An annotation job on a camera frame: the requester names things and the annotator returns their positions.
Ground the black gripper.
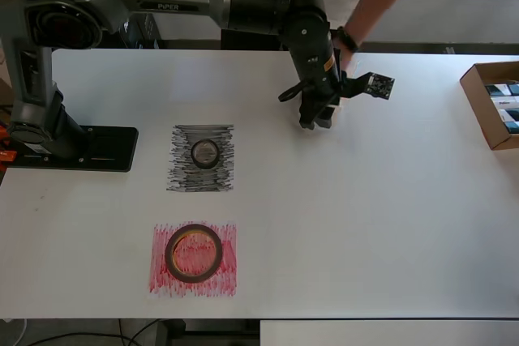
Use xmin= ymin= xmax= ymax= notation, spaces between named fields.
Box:
xmin=298 ymin=76 xmax=344 ymax=131

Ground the small black tape roll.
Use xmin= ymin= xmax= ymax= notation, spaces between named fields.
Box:
xmin=190 ymin=139 xmax=222 ymax=169

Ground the red 3M tape roll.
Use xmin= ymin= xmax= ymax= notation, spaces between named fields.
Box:
xmin=165 ymin=223 xmax=224 ymax=284

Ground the person's left hand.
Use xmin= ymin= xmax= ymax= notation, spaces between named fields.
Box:
xmin=338 ymin=44 xmax=360 ymax=78

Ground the black wristband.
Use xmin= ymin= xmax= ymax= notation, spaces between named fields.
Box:
xmin=335 ymin=26 xmax=362 ymax=54

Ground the black scribbled paper sheet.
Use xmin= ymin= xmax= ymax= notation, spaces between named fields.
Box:
xmin=165 ymin=123 xmax=236 ymax=193

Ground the open cardboard tray box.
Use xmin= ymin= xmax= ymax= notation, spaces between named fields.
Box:
xmin=459 ymin=61 xmax=519 ymax=152

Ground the small white product box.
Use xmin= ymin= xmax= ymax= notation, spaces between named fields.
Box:
xmin=489 ymin=96 xmax=519 ymax=111

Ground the black printed product box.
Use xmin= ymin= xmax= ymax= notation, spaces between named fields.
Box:
xmin=121 ymin=13 xmax=163 ymax=50

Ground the red scribbled paper sheet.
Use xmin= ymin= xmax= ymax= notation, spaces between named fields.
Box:
xmin=146 ymin=221 xmax=238 ymax=301

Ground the orange clamp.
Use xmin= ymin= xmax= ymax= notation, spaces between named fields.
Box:
xmin=0 ymin=125 xmax=18 ymax=173

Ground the black cable loop at gripper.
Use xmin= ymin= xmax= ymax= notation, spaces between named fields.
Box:
xmin=277 ymin=81 xmax=311 ymax=103

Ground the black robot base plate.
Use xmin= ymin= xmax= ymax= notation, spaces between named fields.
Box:
xmin=7 ymin=126 xmax=139 ymax=173

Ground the black table leg frame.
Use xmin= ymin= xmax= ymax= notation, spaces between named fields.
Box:
xmin=156 ymin=318 xmax=260 ymax=346

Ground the black floor cable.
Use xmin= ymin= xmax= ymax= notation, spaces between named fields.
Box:
xmin=24 ymin=318 xmax=163 ymax=346

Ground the white floor cable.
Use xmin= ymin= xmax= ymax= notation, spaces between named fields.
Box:
xmin=0 ymin=316 xmax=28 ymax=346

